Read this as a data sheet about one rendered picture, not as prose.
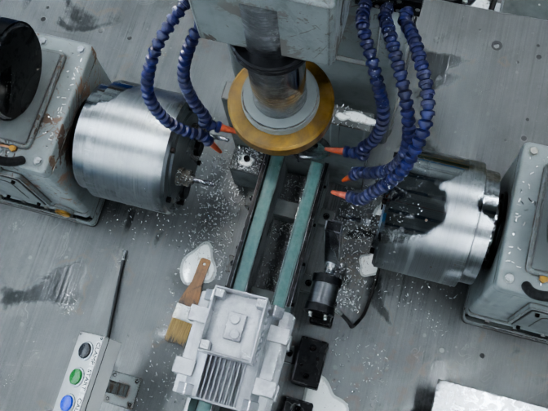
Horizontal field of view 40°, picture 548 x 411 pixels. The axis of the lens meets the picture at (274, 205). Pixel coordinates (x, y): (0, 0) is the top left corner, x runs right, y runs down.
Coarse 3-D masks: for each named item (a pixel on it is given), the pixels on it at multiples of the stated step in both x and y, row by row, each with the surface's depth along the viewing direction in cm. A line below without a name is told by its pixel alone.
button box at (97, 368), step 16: (80, 336) 146; (96, 336) 144; (96, 352) 142; (112, 352) 145; (80, 368) 143; (96, 368) 142; (112, 368) 145; (64, 384) 144; (80, 384) 141; (96, 384) 142; (80, 400) 140; (96, 400) 142
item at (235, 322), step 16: (224, 288) 138; (224, 304) 140; (240, 304) 140; (256, 304) 137; (208, 320) 137; (224, 320) 139; (240, 320) 138; (256, 320) 139; (208, 336) 138; (224, 336) 137; (240, 336) 137; (256, 336) 135; (208, 352) 135; (224, 352) 137; (240, 352) 137; (256, 352) 137
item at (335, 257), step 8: (328, 224) 129; (336, 224) 129; (328, 232) 130; (336, 232) 129; (328, 240) 135; (336, 240) 133; (328, 248) 140; (336, 248) 139; (328, 256) 146; (336, 256) 144; (328, 264) 150; (336, 264) 150
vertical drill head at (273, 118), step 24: (264, 24) 97; (264, 48) 102; (240, 72) 130; (312, 72) 129; (240, 96) 128; (264, 96) 117; (288, 96) 117; (312, 96) 125; (240, 120) 127; (264, 120) 124; (288, 120) 124; (312, 120) 126; (264, 144) 125; (288, 144) 125; (312, 144) 127
